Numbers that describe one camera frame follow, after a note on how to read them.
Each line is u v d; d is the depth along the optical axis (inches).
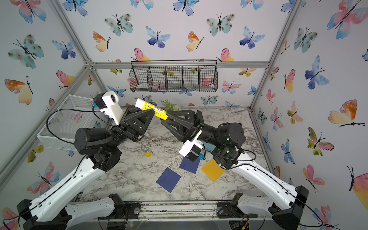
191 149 13.7
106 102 14.0
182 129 17.3
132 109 16.0
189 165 35.7
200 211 29.7
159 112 15.3
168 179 33.6
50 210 14.9
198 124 15.8
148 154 36.7
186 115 16.6
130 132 15.0
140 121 15.7
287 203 15.0
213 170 34.8
